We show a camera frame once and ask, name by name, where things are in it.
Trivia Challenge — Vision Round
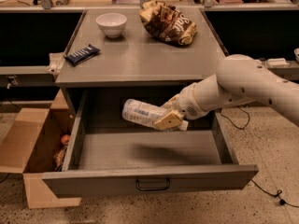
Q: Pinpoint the white power strip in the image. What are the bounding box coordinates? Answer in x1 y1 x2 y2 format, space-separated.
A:
266 58 290 68

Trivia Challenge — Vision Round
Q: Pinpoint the clear blue-label plastic bottle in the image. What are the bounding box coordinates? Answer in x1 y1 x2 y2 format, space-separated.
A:
121 98 190 133

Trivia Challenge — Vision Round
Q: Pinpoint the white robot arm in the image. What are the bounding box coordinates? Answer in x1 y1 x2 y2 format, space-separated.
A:
153 54 299 130

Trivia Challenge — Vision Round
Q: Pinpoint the white cloth on shelf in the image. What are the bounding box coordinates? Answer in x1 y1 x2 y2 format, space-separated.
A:
45 52 64 76

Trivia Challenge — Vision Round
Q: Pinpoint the brown chip bag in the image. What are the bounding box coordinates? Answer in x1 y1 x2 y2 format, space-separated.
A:
139 1 197 46

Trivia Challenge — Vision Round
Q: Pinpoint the black drawer handle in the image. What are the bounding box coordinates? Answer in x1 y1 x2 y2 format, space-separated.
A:
135 178 171 192

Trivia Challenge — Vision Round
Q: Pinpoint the orange fruit in box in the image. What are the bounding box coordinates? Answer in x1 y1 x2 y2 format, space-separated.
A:
61 134 70 146

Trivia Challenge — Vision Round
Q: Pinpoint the cardboard box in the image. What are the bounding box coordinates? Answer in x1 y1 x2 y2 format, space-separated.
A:
0 91 81 209

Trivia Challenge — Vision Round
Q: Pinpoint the black floor cable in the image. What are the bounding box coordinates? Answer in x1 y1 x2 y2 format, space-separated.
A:
250 179 299 209

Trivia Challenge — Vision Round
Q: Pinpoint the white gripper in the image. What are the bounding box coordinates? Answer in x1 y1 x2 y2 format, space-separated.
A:
153 83 207 131

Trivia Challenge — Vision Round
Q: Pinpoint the grey open top drawer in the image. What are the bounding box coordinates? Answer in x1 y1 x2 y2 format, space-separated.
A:
43 91 258 197

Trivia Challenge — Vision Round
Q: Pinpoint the white ceramic bowl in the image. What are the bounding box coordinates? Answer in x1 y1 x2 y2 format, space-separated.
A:
96 13 127 38

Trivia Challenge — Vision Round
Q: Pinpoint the dark blue snack bar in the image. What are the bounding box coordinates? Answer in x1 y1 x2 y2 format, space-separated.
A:
64 44 100 66

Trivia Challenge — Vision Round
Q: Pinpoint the grey cabinet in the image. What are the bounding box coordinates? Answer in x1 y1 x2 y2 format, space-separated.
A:
56 7 225 115

